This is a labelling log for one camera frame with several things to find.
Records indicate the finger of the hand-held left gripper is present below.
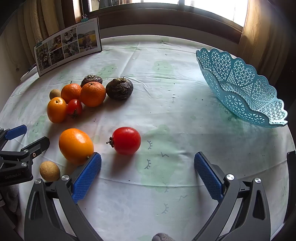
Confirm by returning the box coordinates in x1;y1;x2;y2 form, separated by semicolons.
0;124;28;150
0;136;50;168

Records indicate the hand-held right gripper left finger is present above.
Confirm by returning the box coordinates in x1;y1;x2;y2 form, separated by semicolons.
24;152;103;241

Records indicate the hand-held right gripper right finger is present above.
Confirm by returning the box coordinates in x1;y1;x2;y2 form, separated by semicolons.
194;152;271;241

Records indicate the small brown longan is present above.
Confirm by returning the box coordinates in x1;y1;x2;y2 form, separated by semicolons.
49;89;62;100
39;161;61;182

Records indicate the oval orange kumquat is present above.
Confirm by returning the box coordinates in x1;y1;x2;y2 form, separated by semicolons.
47;97;67;124
58;128;94;165

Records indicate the red tomato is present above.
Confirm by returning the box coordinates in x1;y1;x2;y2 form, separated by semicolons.
66;99;83;119
106;127;141;155

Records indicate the round orange tangerine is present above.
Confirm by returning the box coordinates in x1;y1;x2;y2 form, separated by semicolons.
80;82;106;107
61;83;82;103

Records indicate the wrinkled dark passion fruit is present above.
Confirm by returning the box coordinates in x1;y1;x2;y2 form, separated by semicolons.
80;75;103;88
106;77;134;100

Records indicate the light blue plastic lattice basket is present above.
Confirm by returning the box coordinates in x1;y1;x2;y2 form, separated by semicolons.
196;47;288;128

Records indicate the person's right hand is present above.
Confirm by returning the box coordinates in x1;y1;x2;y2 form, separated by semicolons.
152;233;173;241

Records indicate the photo collage board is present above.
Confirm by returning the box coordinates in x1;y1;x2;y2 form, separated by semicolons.
33;17;102;77

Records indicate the beige curtain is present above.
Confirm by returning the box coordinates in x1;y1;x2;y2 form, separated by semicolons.
238;0;296;77
14;0;70;67

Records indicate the dark brown window frame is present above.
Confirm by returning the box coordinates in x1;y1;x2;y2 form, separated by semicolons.
62;0;243;43

